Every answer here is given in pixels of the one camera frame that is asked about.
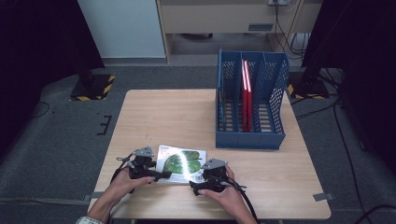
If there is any dark blue cartoon book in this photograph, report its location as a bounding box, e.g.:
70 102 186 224
217 89 227 133

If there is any beige wooden desk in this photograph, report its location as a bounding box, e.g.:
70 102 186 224
155 0 323 64

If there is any hand-held gripper cable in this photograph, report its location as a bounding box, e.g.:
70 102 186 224
228 177 260 224
109 154 135 189

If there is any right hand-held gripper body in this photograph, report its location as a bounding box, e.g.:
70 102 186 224
200 157 233 191

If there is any blue plastic file rack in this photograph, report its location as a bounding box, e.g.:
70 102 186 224
215 47 290 151

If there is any person's right hand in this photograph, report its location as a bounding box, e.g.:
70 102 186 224
198 165 244 213

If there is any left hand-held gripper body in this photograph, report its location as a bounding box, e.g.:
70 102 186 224
127 146 157 181

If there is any white cabinet panel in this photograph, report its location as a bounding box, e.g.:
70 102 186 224
77 0 167 60

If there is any left hand-held gripper cable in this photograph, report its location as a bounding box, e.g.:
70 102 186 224
109 154 135 189

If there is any right hand-held gripper cable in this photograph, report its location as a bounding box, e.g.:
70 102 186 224
228 177 260 224

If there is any red picture book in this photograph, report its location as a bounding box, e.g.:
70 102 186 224
244 59 254 133
240 58 248 132

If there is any black curtain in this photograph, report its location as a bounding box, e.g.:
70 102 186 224
0 0 106 160
300 0 396 176

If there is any black striped stand base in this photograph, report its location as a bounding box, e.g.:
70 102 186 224
286 72 331 101
69 73 117 102

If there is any black hanging cable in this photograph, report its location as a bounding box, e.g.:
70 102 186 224
273 2 310 60

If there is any black floor cable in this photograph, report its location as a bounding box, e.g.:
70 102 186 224
332 101 366 224
354 203 396 224
28 100 51 119
294 102 338 121

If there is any white green-leaf picture book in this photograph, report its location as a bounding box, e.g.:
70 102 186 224
155 144 207 185

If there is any person's left hand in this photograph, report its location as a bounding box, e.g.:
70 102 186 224
105 169 156 205

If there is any grey tape piece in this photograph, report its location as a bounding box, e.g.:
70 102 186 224
82 190 106 203
312 192 334 203

